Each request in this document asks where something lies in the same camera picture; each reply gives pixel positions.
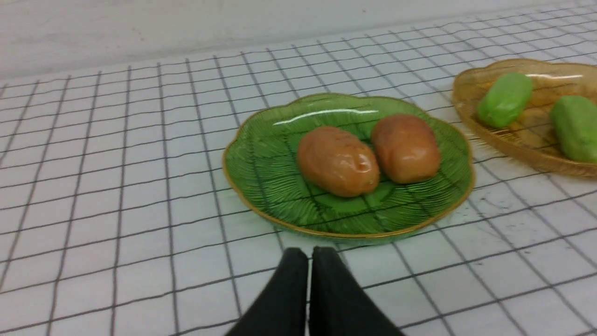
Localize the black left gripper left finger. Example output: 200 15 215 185
227 247 309 336

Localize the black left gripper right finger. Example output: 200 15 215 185
308 246 403 336

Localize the orange toy potato front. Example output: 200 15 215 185
297 126 381 198

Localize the amber glass scalloped plate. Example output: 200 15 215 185
451 59 597 178

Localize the green glass scalloped plate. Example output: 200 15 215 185
222 93 476 245

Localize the large green toy cucumber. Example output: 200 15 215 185
550 96 597 163

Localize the small green toy cucumber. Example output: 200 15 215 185
476 72 534 128

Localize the orange toy potato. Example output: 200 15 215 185
297 126 381 198
371 113 442 184

